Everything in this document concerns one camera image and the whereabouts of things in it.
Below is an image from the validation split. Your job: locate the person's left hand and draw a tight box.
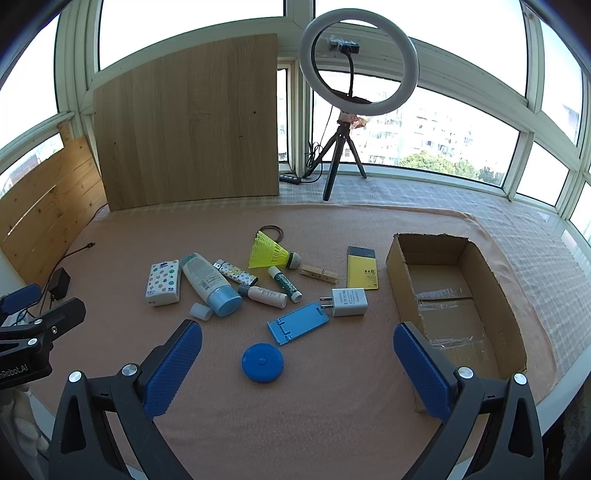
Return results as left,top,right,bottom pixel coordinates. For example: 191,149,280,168
0,387,49,462

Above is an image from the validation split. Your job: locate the green white lip balm stick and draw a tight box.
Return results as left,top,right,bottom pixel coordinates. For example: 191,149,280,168
268,266,303,303

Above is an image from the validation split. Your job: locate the black power adapter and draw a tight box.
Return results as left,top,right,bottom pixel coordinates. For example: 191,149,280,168
48,268,71,301

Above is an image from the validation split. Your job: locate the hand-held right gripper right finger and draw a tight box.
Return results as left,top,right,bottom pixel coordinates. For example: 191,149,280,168
392,322,546,480

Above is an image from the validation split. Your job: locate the blue round lid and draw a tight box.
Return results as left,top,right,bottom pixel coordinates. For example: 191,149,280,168
241,342,284,383

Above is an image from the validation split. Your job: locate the black ring light cable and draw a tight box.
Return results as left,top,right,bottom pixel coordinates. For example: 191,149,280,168
302,141,326,183

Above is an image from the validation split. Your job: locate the black gooseneck phone holder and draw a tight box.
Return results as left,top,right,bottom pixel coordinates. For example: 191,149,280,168
328,38,370,104

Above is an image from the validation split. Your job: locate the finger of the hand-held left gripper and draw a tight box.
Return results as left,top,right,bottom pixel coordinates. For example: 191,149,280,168
0,298,87,352
0,284,41,315

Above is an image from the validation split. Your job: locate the wooden plank panel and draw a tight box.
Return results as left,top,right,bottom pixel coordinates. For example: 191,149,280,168
0,136,109,287

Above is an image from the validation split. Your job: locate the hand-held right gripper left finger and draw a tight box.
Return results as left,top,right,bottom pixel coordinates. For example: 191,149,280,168
48,318,204,480

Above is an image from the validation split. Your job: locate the black mini tripod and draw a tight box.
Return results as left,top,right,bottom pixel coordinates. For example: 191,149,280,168
322,124,368,202

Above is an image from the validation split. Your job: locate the yellow plastic shuttlecock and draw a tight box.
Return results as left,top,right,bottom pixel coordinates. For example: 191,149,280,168
248,232,303,271

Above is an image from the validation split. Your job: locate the white sunscreen tube blue cap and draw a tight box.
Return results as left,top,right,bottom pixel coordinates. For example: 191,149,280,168
180,253,243,318

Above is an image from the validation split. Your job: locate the star patterned tissue packet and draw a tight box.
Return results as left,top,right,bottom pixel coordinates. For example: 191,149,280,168
145,260,181,306

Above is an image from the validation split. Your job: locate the yellow notepad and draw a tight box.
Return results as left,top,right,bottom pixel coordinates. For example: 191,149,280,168
346,246,380,291

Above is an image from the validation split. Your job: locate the large light wooden board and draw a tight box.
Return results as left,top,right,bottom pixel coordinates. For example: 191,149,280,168
92,33,281,212

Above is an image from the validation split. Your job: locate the cardboard box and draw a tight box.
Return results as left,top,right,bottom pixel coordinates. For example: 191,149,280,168
385,233,528,414

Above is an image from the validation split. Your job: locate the white ring light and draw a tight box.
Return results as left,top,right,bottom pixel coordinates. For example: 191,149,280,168
299,10,419,117

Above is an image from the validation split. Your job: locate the small white carton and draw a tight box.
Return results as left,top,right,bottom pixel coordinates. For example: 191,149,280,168
321,287,369,318

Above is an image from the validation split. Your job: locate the white window frame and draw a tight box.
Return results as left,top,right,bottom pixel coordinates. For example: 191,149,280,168
0,0,591,241

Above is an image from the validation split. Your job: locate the black cable with plug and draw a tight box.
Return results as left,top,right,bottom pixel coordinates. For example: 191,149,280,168
39,241,96,287

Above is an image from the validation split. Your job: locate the blue folding phone stand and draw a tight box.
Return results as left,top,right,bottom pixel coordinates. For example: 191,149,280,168
267,302,330,346

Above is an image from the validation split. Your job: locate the wooden clothespin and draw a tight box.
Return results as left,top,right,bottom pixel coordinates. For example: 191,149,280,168
298,263,339,283

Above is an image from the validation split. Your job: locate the small white bottle grey cap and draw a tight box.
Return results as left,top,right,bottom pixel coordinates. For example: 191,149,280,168
238,284,288,308

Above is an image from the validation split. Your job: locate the pink fleece blanket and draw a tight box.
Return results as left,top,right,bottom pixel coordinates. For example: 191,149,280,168
28,203,559,480

